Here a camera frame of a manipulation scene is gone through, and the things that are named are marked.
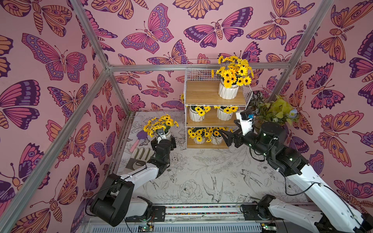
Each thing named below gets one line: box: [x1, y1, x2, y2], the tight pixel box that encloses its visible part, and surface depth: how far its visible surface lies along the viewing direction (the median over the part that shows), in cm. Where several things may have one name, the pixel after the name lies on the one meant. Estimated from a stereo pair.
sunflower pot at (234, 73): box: [211, 55, 255, 100], surface depth 63 cm
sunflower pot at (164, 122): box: [143, 114, 180, 138], surface depth 83 cm
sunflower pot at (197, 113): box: [188, 105, 212, 122], surface depth 77 cm
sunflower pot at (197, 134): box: [187, 127, 208, 145], surface depth 93 cm
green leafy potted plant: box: [247, 91, 299, 133], surface depth 92 cm
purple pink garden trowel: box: [129, 130, 148, 153], surface depth 102 cm
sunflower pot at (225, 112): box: [213, 105, 239, 121], surface depth 71 cm
